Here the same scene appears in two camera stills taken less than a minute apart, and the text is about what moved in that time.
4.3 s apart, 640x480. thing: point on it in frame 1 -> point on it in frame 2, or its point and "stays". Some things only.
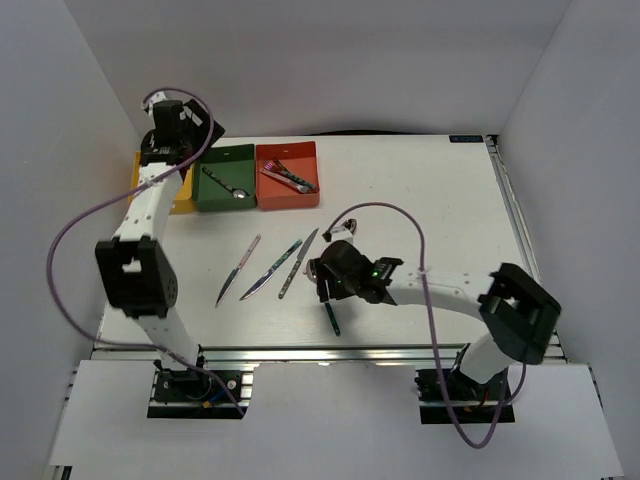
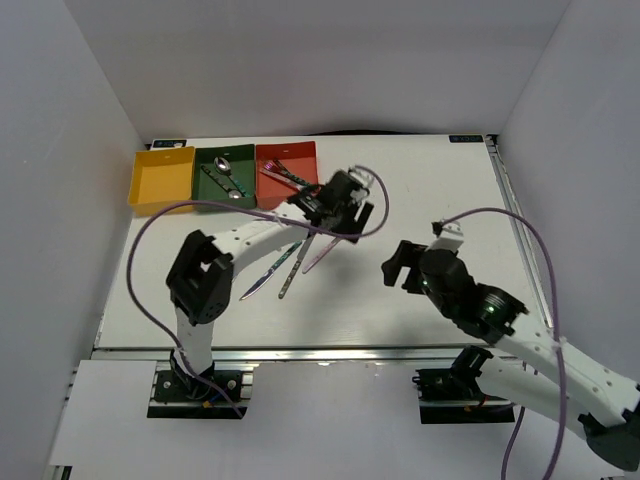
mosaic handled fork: x=279 y=166 stays
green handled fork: x=285 y=170 stays
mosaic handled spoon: x=333 y=319 -> x=223 y=166
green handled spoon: x=237 y=193 stays
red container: x=300 y=159 stays
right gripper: x=322 y=273 -> x=405 y=257
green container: x=235 y=165 stays
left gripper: x=203 y=115 -> x=358 y=223
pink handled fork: x=285 y=181 -> x=272 y=168
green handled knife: x=260 y=284 stays
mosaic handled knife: x=289 y=279 stays
